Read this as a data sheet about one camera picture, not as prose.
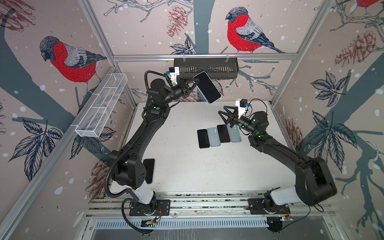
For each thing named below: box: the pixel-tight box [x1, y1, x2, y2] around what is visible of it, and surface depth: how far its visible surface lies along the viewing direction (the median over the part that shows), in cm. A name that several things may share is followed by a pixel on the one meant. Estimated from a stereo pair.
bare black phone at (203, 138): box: [197, 129, 210, 149], surface depth 101 cm
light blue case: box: [207, 127, 221, 147], surface depth 103 cm
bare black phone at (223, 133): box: [217, 124, 231, 143], surface depth 103 cm
